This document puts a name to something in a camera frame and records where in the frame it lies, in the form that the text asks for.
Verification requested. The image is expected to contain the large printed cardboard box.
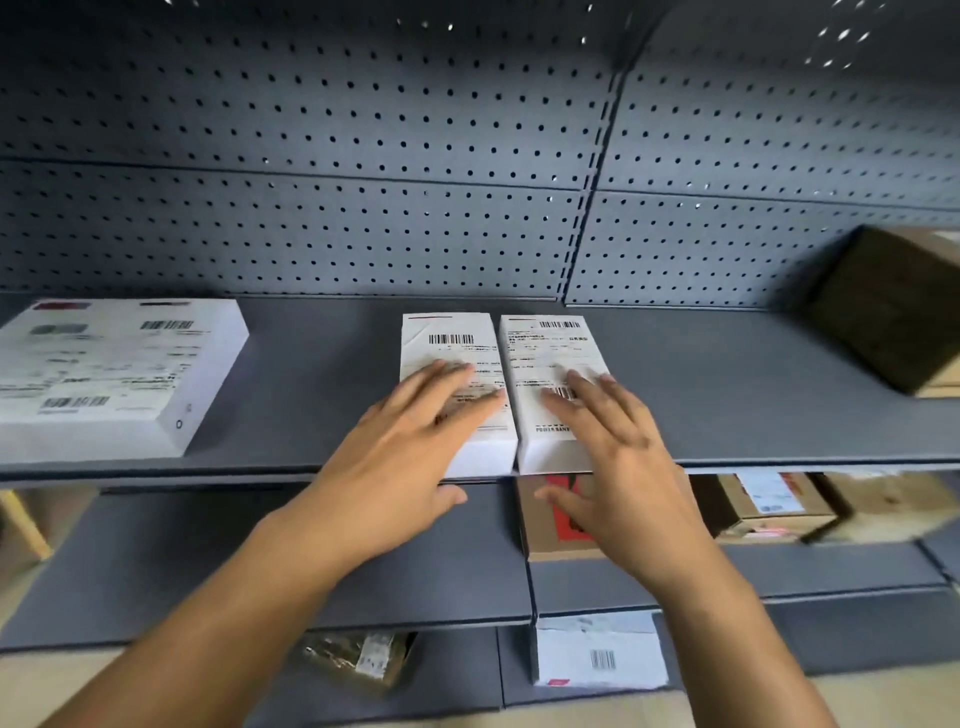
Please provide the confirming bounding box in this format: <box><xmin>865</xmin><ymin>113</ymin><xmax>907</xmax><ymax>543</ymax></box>
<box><xmin>806</xmin><ymin>226</ymin><xmax>960</xmax><ymax>399</ymax></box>

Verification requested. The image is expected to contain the small gold packet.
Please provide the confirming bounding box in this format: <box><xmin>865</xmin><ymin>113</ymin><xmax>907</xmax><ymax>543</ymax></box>
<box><xmin>303</xmin><ymin>629</ymin><xmax>418</xmax><ymax>688</ymax></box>

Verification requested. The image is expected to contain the brown box red label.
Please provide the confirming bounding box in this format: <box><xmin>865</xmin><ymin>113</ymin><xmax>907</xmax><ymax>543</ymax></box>
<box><xmin>515</xmin><ymin>472</ymin><xmax>609</xmax><ymax>562</ymax></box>

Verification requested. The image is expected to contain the person's right forearm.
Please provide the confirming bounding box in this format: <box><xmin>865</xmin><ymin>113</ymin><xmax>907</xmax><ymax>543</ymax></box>
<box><xmin>652</xmin><ymin>543</ymin><xmax>838</xmax><ymax>728</ymax></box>

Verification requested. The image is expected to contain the small white labelled box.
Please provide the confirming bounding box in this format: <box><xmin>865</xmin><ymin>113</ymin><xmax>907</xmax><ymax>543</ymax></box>
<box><xmin>498</xmin><ymin>314</ymin><xmax>613</xmax><ymax>476</ymax></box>
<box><xmin>399</xmin><ymin>312</ymin><xmax>519</xmax><ymax>479</ymax></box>

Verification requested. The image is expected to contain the person's left forearm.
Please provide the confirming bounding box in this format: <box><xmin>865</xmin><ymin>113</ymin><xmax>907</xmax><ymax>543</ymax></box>
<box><xmin>41</xmin><ymin>494</ymin><xmax>361</xmax><ymax>728</ymax></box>

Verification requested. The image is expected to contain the brown box red striped sticker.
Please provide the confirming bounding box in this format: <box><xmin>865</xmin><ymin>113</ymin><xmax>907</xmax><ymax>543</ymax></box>
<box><xmin>693</xmin><ymin>470</ymin><xmax>838</xmax><ymax>543</ymax></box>

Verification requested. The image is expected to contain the person's left hand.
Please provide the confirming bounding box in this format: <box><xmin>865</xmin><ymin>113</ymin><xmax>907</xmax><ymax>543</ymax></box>
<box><xmin>299</xmin><ymin>359</ymin><xmax>509</xmax><ymax>562</ymax></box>

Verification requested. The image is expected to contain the brown taped cardboard box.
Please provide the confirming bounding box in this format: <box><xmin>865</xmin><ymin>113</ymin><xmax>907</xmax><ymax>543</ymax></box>
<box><xmin>813</xmin><ymin>470</ymin><xmax>960</xmax><ymax>545</ymax></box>

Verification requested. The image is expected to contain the large white box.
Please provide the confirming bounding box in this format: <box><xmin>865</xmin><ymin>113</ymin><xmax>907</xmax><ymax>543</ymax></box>
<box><xmin>0</xmin><ymin>298</ymin><xmax>250</xmax><ymax>466</ymax></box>

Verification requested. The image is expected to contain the grey metal shelving unit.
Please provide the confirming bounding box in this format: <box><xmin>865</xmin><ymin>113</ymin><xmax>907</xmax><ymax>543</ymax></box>
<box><xmin>0</xmin><ymin>0</ymin><xmax>960</xmax><ymax>728</ymax></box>

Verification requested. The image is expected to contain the person's right hand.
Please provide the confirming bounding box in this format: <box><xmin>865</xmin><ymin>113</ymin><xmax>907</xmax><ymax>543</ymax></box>
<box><xmin>533</xmin><ymin>368</ymin><xmax>723</xmax><ymax>595</ymax></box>

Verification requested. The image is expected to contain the white box barcode label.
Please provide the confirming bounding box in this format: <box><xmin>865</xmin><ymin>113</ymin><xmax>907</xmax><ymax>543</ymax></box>
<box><xmin>533</xmin><ymin>611</ymin><xmax>671</xmax><ymax>689</ymax></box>

